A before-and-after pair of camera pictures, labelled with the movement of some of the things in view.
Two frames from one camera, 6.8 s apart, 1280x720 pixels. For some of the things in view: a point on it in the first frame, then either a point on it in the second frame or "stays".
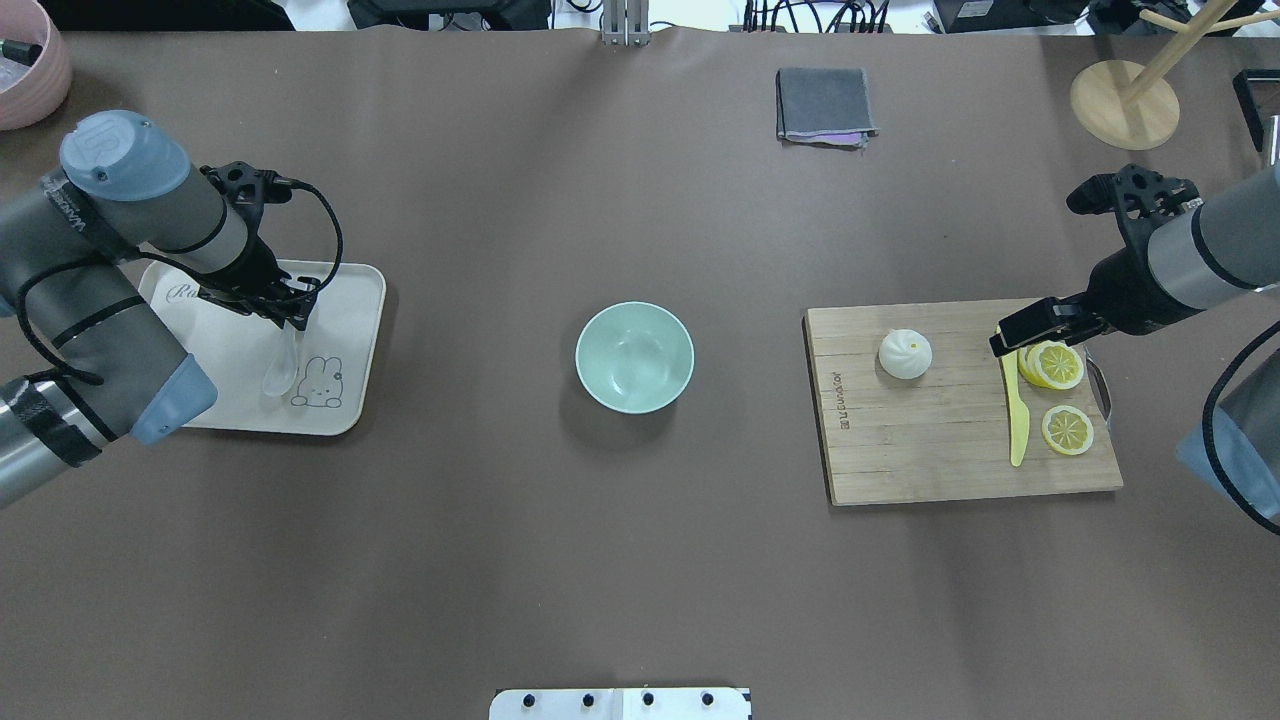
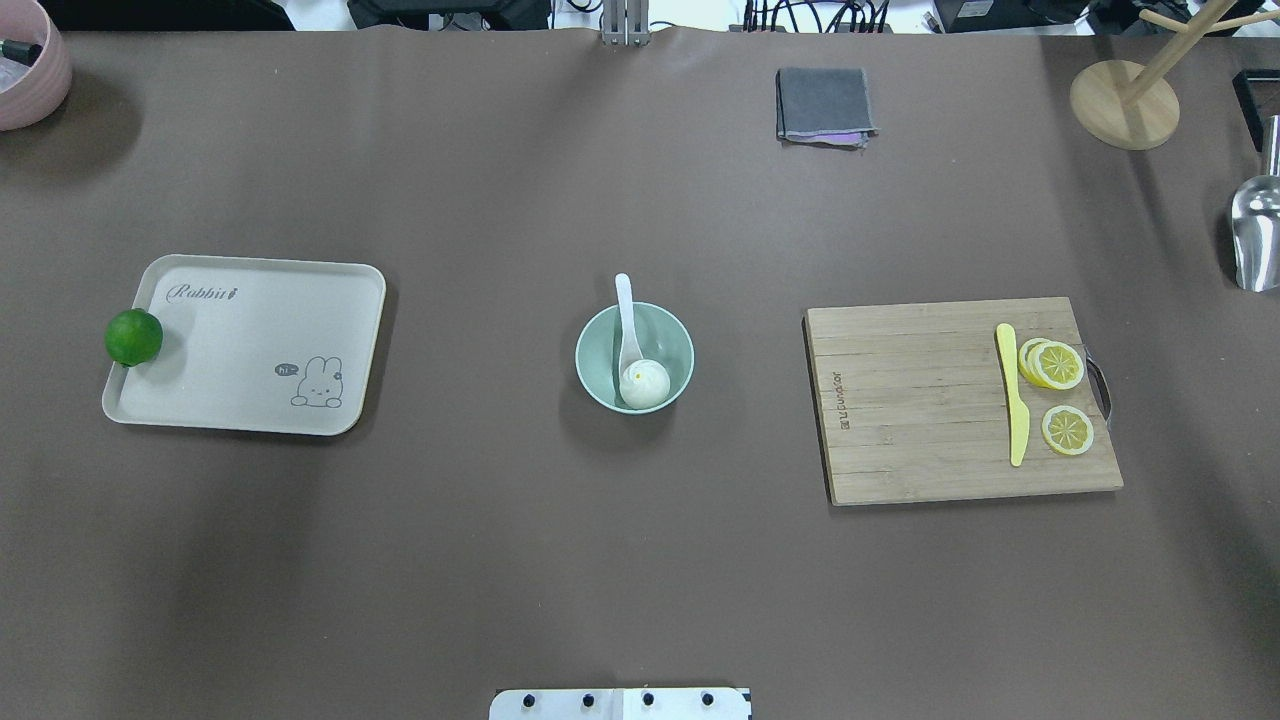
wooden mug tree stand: (1128, 105) stays
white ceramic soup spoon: (282, 369) to (629, 348)
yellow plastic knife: (1019, 413) stays
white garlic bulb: (905, 354) to (644, 384)
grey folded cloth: (824, 106) stays
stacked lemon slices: (1051, 364) stays
